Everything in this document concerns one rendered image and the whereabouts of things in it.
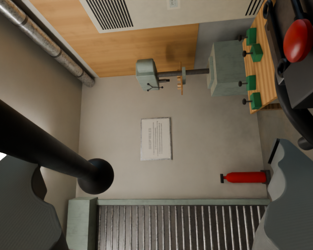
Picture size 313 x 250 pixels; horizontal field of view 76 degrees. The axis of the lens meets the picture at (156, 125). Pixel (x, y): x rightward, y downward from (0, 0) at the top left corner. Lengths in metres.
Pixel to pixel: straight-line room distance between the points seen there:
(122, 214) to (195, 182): 1.13
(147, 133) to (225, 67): 1.46
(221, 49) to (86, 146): 2.33
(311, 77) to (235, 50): 2.25
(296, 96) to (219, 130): 2.87
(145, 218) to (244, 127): 1.89
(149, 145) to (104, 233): 1.39
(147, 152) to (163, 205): 0.77
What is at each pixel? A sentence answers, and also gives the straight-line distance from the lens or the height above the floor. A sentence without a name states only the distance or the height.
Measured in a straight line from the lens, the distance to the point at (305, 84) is 0.20.
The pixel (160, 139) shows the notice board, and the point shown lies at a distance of 3.00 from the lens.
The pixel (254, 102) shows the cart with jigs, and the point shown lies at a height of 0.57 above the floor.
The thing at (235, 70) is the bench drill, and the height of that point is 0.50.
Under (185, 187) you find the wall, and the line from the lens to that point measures 2.98.
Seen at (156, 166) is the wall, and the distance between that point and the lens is 2.99.
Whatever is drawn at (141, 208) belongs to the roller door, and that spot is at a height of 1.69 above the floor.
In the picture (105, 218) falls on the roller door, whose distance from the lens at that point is 3.20.
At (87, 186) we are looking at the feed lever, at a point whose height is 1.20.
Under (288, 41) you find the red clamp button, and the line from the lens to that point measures 0.19.
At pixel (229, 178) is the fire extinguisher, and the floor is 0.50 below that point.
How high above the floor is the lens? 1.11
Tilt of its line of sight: 7 degrees up
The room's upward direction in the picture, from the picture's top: 93 degrees counter-clockwise
